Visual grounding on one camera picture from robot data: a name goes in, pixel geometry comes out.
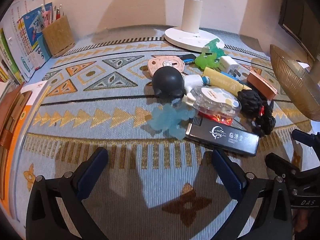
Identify brown leather notebook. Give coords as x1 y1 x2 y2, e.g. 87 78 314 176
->
1 85 32 200

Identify pink oval gadget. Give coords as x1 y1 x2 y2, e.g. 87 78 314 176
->
148 56 185 77

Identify black wall television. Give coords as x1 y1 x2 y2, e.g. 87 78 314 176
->
279 0 319 60

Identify light blue jelly toy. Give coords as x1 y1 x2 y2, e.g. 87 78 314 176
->
147 103 196 140

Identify black knitted ball charm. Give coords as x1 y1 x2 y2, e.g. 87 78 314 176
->
237 89 276 138

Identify light green dinosaur toy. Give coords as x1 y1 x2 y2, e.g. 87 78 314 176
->
195 53 219 70

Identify black rectangular case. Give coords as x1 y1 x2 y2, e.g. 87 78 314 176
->
185 117 259 157

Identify yellow highlighter block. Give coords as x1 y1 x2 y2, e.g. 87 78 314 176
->
203 67 251 96

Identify blue rectangular lighter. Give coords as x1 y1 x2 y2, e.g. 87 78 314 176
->
221 72 239 81

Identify black-headed toy figure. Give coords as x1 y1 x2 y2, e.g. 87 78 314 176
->
152 67 210 99

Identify person right hand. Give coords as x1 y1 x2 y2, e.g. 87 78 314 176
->
293 209 312 234

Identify white desk lamp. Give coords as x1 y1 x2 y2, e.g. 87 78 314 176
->
164 0 225 53

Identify dark green dinosaur toy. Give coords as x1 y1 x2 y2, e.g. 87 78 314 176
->
204 38 226 59

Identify black blue utility knife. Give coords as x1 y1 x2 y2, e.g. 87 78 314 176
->
178 54 196 65

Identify standing booklets stack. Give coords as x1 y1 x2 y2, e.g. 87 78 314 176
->
3 0 52 82

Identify amber ribbed glass bowl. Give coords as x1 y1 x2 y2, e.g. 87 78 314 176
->
270 44 319 121

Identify white power adapter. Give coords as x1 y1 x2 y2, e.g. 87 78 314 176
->
219 56 241 78

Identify orange brown box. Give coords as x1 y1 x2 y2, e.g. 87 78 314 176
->
247 70 277 101

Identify red candy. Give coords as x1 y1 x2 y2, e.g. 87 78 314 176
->
199 112 233 126

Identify cork pen holder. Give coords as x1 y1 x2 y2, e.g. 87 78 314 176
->
42 15 75 58

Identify orange white book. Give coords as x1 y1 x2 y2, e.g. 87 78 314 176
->
1 81 50 219

